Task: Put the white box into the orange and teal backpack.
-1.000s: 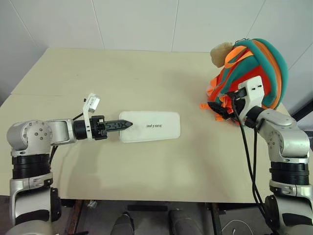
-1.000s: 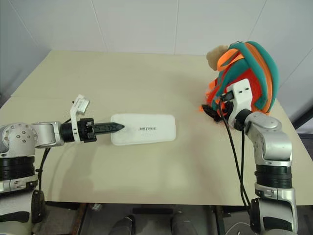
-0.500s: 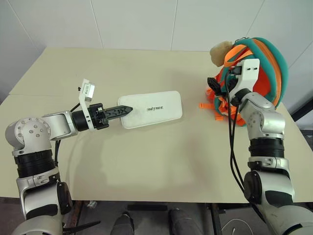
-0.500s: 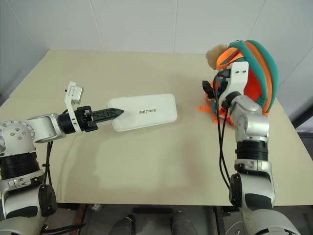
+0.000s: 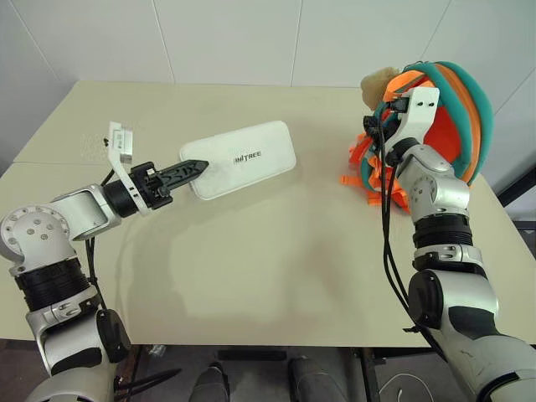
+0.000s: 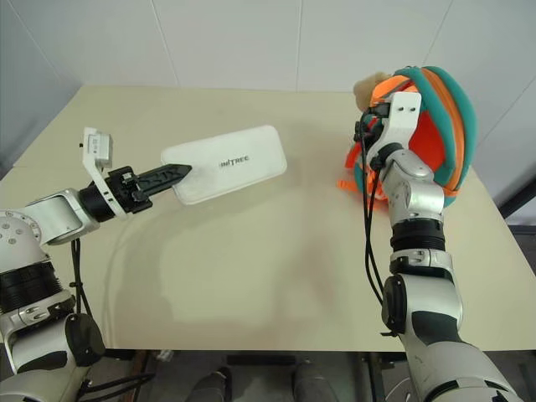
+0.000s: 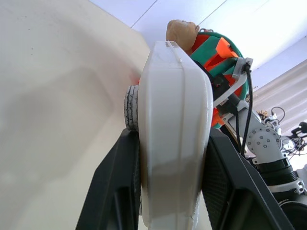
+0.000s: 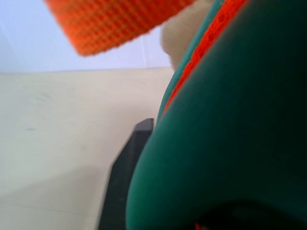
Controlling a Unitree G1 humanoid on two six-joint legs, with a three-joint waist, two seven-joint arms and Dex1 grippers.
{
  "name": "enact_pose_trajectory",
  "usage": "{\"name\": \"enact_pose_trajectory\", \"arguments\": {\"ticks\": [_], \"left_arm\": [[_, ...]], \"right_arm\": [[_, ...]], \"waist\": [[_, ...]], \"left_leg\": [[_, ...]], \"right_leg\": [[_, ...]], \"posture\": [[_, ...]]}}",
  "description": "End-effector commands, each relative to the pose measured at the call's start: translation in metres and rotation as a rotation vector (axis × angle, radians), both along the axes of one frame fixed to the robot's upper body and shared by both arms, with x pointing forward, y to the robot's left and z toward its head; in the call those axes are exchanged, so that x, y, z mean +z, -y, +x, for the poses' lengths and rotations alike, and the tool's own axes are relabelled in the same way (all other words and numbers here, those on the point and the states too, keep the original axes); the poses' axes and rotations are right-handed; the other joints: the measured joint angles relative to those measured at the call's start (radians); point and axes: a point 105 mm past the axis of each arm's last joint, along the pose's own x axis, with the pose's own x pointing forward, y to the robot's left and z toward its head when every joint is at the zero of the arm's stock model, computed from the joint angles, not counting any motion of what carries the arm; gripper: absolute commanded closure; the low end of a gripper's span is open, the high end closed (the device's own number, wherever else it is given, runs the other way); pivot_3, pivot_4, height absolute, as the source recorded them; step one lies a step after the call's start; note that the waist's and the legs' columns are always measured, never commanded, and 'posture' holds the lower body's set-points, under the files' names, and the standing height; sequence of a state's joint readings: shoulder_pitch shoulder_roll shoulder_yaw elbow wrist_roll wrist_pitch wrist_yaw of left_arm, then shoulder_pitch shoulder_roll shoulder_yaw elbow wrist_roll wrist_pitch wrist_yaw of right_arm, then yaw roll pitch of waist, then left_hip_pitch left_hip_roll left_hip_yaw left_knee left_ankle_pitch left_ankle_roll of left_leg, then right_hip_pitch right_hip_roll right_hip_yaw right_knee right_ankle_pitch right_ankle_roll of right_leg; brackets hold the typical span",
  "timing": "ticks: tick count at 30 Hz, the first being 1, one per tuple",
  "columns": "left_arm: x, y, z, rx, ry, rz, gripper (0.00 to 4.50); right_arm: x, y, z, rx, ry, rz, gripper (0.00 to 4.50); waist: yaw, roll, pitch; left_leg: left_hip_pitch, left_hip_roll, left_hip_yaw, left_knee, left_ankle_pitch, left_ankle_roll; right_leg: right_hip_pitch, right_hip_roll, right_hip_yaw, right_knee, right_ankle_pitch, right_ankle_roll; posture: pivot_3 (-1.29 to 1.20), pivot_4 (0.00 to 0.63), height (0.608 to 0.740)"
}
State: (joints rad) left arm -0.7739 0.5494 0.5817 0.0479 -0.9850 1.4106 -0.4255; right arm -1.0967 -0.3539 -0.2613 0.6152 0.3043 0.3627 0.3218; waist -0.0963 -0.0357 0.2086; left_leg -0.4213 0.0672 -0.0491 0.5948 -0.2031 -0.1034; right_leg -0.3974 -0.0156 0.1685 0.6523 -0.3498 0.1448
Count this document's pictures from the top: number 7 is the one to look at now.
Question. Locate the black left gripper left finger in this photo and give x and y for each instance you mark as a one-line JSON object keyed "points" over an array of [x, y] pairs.
{"points": [[112, 182]]}

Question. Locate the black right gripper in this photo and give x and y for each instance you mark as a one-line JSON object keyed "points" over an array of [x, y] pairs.
{"points": [[221, 83]]}

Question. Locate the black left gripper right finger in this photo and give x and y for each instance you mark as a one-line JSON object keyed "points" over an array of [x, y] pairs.
{"points": [[230, 191]]}

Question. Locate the white plastic box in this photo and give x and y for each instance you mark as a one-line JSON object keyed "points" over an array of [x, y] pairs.
{"points": [[172, 115]]}

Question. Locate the tan plush toy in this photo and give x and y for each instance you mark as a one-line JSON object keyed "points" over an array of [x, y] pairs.
{"points": [[181, 32]]}

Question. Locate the grey round disc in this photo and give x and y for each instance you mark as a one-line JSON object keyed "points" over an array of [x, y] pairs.
{"points": [[130, 107]]}

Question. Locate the background robot equipment clutter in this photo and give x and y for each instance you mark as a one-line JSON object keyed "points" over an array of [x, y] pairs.
{"points": [[290, 139]]}

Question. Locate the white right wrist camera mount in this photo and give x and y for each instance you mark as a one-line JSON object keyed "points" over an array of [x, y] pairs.
{"points": [[241, 65]]}

